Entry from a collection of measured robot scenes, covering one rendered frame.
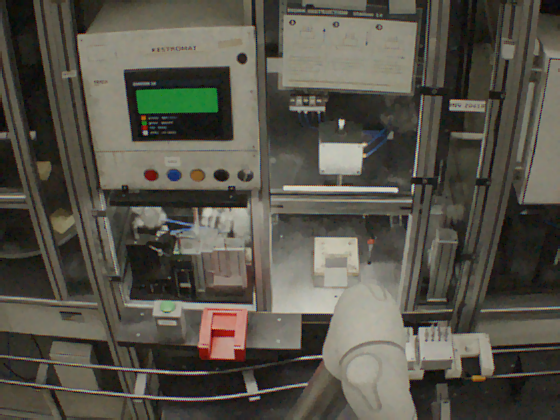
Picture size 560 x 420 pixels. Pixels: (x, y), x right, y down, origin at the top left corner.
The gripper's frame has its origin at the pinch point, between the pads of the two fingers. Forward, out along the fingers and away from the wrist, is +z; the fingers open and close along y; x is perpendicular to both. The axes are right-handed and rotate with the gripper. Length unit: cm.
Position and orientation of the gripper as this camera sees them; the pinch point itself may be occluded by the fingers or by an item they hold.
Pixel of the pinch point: (439, 400)
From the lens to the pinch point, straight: 204.9
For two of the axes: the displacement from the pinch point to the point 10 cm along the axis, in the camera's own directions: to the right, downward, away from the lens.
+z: 0.6, -6.4, 7.7
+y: -0.2, -7.7, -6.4
